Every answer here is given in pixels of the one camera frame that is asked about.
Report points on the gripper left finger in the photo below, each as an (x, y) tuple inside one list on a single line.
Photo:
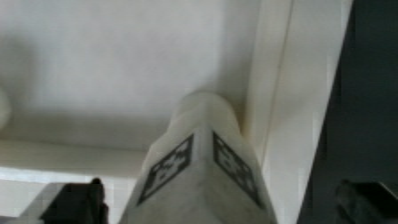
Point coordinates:
[(79, 206)]

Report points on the white square tabletop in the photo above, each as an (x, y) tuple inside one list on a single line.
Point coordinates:
[(106, 58)]

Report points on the white leg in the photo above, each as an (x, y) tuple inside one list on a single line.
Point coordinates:
[(200, 186)]

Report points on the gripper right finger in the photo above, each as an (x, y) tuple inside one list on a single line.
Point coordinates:
[(367, 203)]

